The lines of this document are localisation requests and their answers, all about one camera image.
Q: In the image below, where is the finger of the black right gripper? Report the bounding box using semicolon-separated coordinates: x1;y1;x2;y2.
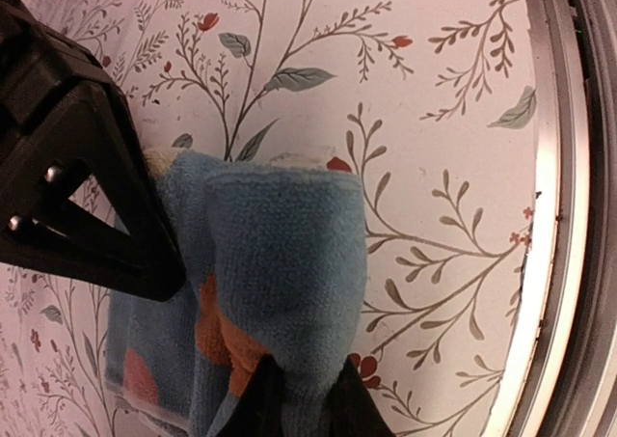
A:
1;0;185;301

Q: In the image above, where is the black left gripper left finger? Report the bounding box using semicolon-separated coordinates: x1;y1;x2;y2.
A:
208;355;284;437

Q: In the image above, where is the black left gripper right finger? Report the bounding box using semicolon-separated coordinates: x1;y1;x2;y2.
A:
328;359;394;437

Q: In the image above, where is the blue cartoon print towel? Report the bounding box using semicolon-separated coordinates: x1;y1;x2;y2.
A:
105;148;367;436

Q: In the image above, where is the floral patterned table mat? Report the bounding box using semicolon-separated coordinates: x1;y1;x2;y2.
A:
24;0;537;436

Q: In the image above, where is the aluminium front rail frame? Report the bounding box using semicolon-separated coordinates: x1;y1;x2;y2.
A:
483;0;616;436

